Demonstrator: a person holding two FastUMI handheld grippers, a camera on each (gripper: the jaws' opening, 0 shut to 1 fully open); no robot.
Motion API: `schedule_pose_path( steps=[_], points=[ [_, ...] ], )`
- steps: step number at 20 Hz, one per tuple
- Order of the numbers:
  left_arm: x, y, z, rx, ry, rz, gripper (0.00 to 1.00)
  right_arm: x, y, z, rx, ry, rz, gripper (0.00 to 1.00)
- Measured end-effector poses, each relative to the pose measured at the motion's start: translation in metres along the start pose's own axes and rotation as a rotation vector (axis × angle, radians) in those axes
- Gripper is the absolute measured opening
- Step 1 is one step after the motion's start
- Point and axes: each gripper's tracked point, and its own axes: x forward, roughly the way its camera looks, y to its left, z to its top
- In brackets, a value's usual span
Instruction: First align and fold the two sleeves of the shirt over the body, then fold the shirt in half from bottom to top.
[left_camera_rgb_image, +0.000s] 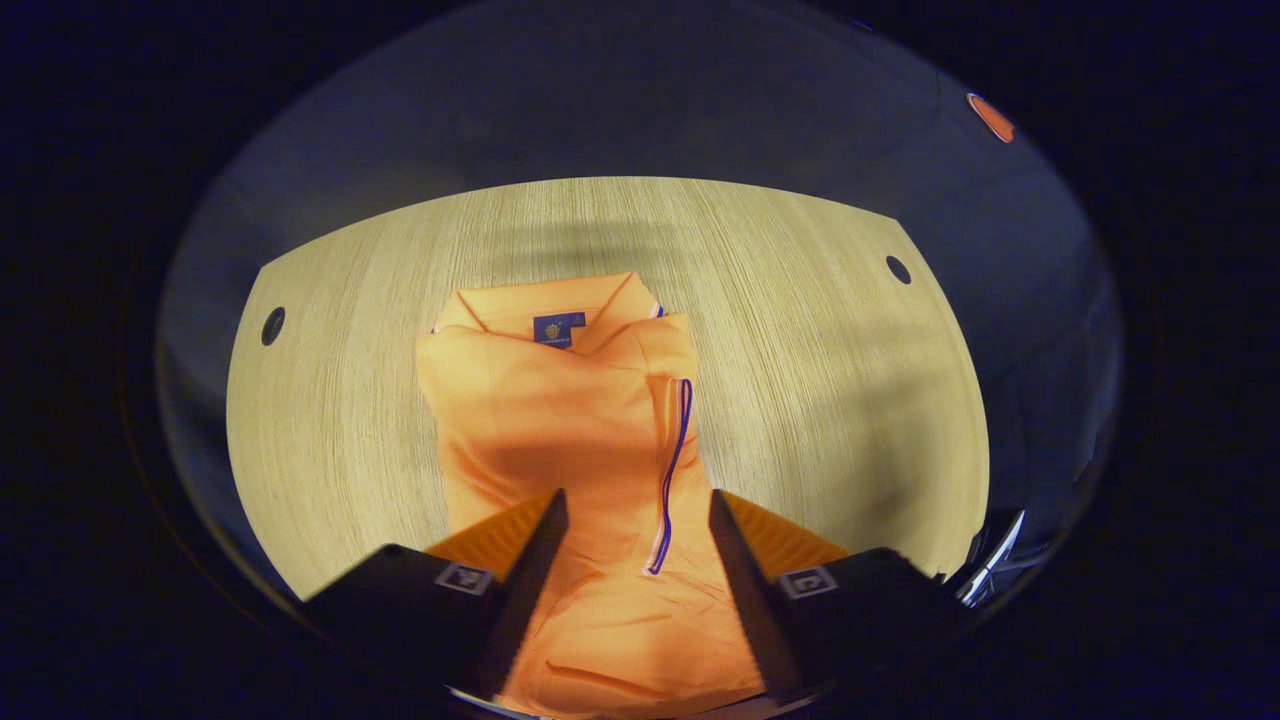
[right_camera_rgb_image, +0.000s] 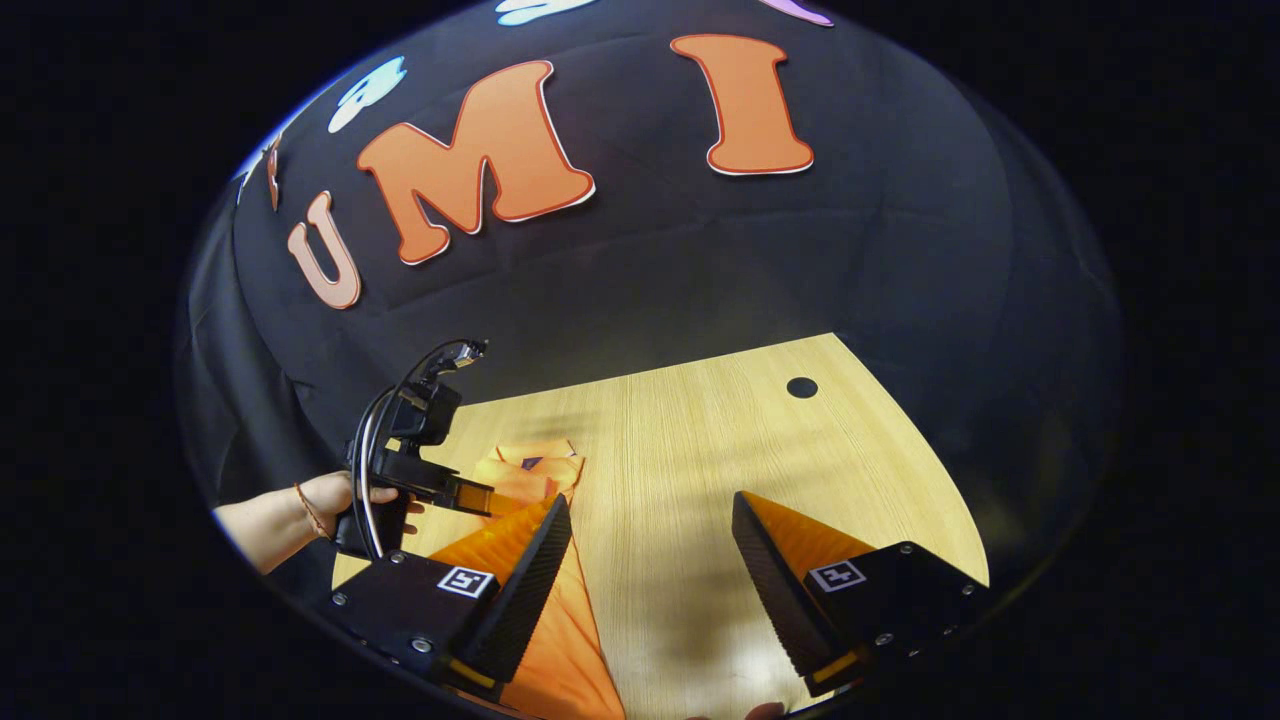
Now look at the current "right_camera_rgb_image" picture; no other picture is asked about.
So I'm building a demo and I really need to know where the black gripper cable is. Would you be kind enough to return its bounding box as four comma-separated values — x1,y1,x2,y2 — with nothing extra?
348,340,491,561

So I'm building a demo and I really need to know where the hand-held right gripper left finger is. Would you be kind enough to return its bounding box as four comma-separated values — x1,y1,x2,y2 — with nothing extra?
322,493,574,701

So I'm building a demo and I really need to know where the red string bracelet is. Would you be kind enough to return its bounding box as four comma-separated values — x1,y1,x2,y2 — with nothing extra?
294,483,333,541

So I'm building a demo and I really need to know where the orange T-shirt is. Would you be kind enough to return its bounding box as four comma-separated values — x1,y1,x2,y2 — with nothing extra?
428,438,628,720

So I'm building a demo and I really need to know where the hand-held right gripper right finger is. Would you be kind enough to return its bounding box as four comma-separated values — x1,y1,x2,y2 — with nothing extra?
731,490,991,699

